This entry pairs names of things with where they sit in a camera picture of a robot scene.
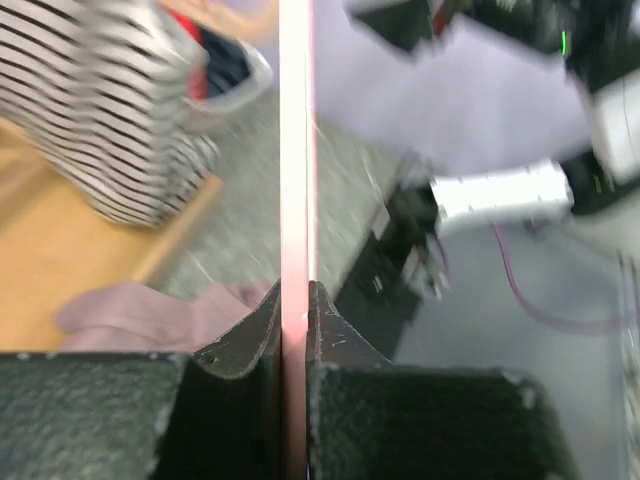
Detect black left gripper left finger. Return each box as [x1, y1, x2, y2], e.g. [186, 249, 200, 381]
[1, 287, 281, 479]

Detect white perforated plastic basket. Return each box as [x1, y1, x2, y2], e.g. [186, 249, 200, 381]
[182, 42, 273, 135]

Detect pale pink tank top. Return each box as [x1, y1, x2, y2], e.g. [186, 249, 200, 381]
[55, 281, 270, 353]

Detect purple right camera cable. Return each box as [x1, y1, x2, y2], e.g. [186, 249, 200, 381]
[429, 219, 640, 334]

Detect pink plastic hanger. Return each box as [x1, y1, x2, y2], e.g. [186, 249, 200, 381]
[279, 0, 317, 479]

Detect navy blue tank top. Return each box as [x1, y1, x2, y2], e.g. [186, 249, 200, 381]
[201, 30, 250, 98]

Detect white black striped tank top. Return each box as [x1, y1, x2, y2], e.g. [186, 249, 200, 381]
[1, 1, 217, 226]

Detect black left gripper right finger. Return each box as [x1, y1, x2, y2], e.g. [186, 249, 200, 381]
[306, 282, 575, 480]

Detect wooden clothes rack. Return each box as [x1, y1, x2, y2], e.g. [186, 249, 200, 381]
[1, 121, 223, 351]

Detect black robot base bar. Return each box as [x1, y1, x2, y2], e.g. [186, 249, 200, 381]
[335, 154, 448, 359]

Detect red tank top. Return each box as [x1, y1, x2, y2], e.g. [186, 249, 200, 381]
[169, 9, 208, 100]

